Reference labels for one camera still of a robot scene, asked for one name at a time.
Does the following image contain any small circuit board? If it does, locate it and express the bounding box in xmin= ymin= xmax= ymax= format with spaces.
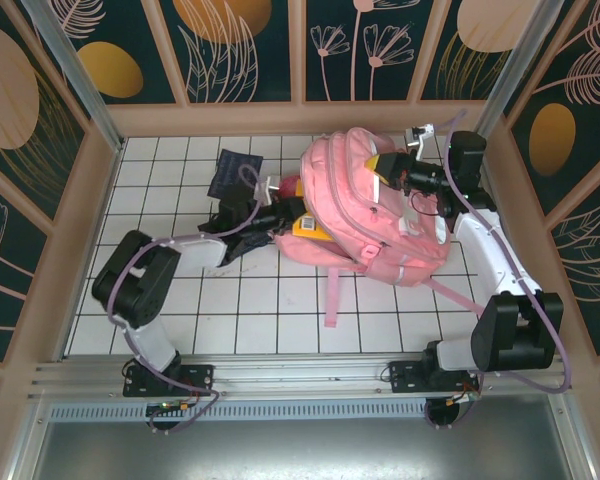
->
xmin=144 ymin=399 xmax=194 ymax=417

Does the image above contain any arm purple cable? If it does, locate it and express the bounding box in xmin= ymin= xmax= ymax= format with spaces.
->
xmin=427 ymin=109 xmax=574 ymax=431
xmin=107 ymin=162 xmax=262 ymax=434

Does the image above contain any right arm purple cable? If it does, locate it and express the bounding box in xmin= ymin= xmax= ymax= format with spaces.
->
xmin=427 ymin=109 xmax=574 ymax=431

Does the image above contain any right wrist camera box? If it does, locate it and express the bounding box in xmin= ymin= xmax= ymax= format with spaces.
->
xmin=405 ymin=122 xmax=437 ymax=151

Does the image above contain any aluminium mounting rail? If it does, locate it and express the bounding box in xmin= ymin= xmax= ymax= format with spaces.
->
xmin=27 ymin=352 xmax=574 ymax=401

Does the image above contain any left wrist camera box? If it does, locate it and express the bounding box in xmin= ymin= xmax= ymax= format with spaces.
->
xmin=253 ymin=175 xmax=281 ymax=204

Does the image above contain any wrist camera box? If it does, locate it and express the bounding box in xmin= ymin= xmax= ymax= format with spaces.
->
xmin=253 ymin=175 xmax=281 ymax=204
xmin=405 ymin=122 xmax=437 ymax=151

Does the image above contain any yellow book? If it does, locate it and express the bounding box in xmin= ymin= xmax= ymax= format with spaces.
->
xmin=292 ymin=212 xmax=334 ymax=241

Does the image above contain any pink backpack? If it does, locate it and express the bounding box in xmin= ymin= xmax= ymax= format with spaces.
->
xmin=273 ymin=127 xmax=484 ymax=329

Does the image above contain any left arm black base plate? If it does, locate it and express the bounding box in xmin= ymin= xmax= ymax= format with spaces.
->
xmin=123 ymin=363 xmax=215 ymax=399

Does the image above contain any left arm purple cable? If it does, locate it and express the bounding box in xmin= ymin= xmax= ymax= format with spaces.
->
xmin=107 ymin=162 xmax=262 ymax=434

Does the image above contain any navy blue book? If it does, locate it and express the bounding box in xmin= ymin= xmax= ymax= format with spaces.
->
xmin=207 ymin=148 xmax=264 ymax=201
xmin=197 ymin=212 xmax=281 ymax=264

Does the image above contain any slotted grey cable duct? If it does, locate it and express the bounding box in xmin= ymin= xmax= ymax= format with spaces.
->
xmin=47 ymin=402 xmax=434 ymax=422

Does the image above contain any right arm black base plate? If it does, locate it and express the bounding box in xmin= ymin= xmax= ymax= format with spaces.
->
xmin=388 ymin=359 xmax=481 ymax=397

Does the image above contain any grey metal sheet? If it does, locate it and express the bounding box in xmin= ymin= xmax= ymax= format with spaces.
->
xmin=9 ymin=394 xmax=596 ymax=480

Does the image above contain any aluminium corner post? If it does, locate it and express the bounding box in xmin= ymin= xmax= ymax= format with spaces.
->
xmin=472 ymin=0 xmax=566 ymax=146
xmin=19 ymin=0 xmax=127 ymax=152

